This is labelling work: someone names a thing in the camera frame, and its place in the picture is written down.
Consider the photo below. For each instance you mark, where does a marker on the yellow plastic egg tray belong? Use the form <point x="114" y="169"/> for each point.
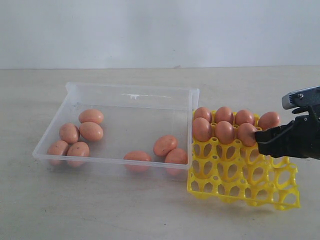
<point x="235" y="172"/>

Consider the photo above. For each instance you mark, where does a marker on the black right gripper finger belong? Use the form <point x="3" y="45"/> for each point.
<point x="273" y="134"/>
<point x="273" y="148"/>

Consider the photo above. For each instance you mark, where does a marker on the brown egg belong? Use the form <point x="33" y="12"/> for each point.
<point x="246" y="134"/>
<point x="78" y="149"/>
<point x="269" y="120"/>
<point x="91" y="115"/>
<point x="244" y="116"/>
<point x="176" y="156"/>
<point x="137" y="156"/>
<point x="69" y="133"/>
<point x="201" y="129"/>
<point x="225" y="132"/>
<point x="91" y="131"/>
<point x="203" y="112"/>
<point x="164" y="145"/>
<point x="224" y="113"/>
<point x="58" y="148"/>

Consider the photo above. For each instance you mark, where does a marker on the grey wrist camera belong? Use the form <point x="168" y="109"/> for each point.
<point x="303" y="99"/>

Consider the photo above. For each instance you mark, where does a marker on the clear plastic bin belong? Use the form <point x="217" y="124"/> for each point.
<point x="135" y="117"/>

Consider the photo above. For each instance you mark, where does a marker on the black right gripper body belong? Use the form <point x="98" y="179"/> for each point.
<point x="302" y="135"/>

